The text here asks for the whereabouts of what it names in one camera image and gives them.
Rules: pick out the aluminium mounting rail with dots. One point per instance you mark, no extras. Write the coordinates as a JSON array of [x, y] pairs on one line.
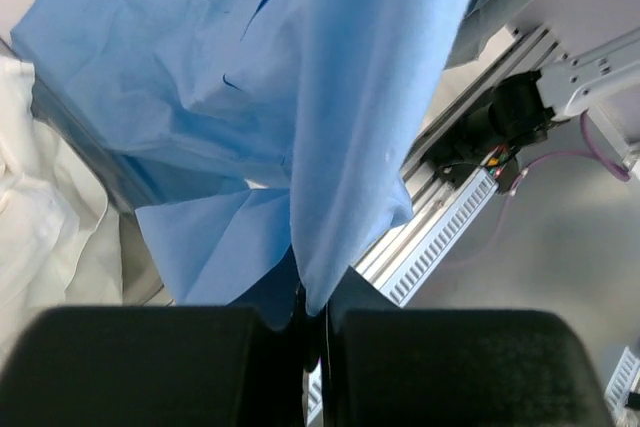
[[450, 172]]

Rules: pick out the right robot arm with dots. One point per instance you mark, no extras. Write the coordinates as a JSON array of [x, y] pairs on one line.
[[522, 108]]

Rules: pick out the blue shirt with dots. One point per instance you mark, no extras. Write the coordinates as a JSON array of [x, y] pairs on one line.
[[295, 116]]

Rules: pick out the grey transparent plastic bin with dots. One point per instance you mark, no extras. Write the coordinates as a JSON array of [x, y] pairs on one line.
[[126, 191]]

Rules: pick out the white shirt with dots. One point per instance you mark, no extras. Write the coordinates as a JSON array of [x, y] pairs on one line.
[[60, 240]]

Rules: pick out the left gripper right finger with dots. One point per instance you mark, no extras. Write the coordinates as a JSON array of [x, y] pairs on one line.
[[388, 366]]

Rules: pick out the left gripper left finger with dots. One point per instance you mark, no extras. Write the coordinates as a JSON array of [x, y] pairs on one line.
[[161, 366]]

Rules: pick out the white slotted cable duct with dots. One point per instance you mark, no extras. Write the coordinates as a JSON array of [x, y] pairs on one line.
[[567, 242]]

